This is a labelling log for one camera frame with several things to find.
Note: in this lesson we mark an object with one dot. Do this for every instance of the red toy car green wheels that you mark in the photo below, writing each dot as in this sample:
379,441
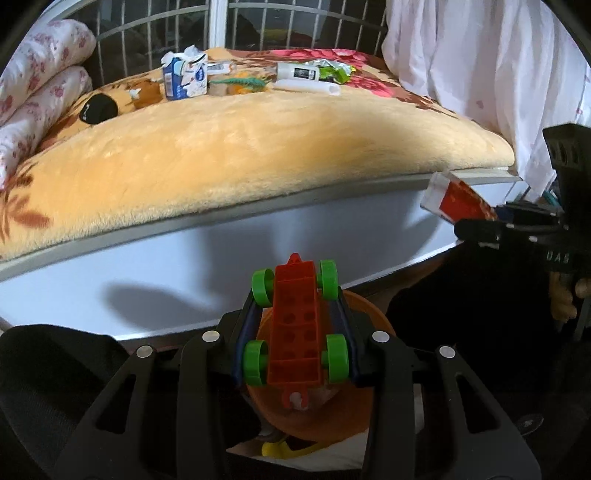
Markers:
295,323

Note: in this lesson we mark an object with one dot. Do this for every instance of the red white carton box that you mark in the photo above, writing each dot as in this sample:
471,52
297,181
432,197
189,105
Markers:
457,198

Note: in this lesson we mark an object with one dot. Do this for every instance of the white bed frame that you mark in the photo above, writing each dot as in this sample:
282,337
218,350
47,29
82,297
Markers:
231,258

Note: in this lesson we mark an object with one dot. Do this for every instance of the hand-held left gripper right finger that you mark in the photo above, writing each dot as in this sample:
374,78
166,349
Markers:
347,334

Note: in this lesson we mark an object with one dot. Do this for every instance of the green crumpled wrapper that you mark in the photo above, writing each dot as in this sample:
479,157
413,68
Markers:
334,71

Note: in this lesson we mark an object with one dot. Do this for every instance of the yellow plastic piece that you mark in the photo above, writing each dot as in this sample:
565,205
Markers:
277,450

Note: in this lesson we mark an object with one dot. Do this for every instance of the small white bottle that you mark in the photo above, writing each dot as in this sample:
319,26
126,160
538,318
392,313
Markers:
220,69

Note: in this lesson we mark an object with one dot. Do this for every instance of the white bottle black label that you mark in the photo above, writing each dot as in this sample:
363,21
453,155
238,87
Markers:
298,71

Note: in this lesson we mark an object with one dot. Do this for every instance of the orange plastic bin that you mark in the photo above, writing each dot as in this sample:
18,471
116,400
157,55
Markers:
323,422

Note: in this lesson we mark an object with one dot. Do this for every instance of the orange floral plush blanket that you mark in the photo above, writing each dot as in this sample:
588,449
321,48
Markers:
231,152

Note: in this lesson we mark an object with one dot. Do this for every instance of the white curtain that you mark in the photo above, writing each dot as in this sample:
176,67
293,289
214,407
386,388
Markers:
485,69

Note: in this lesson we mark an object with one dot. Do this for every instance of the blue white milk carton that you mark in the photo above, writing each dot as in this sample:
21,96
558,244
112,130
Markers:
182,81

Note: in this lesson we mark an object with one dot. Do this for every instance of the green plastic toy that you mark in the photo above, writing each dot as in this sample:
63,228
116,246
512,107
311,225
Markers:
244,84

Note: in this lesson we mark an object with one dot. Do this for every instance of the black round pouch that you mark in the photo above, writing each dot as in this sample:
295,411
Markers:
98,109

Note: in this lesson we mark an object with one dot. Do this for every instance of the person's dark pants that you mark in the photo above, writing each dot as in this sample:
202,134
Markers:
461,323

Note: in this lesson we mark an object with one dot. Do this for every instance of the person's right hand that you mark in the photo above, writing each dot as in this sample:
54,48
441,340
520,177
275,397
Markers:
563,297

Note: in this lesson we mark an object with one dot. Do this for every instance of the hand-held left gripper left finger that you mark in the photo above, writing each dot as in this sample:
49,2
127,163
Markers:
244,332

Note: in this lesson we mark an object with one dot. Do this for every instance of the white plastic tube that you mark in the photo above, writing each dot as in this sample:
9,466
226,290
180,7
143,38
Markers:
304,87

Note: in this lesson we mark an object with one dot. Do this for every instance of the floral pink pillow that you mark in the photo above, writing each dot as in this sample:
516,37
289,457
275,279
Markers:
41,92

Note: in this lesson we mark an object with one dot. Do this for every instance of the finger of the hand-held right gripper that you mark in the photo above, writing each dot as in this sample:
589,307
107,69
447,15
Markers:
526,208
478,230

